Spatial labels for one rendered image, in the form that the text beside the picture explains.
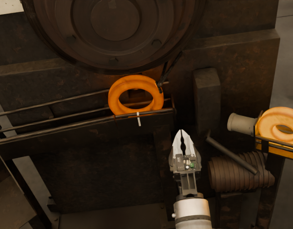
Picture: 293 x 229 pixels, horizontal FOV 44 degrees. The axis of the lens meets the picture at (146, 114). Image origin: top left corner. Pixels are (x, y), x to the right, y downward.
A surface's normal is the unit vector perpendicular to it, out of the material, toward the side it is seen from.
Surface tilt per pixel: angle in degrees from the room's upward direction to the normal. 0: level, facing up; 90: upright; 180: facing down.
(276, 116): 90
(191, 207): 18
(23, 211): 5
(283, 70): 0
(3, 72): 0
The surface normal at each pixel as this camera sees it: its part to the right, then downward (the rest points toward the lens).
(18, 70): -0.12, -0.71
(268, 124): -0.52, 0.64
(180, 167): -0.11, -0.46
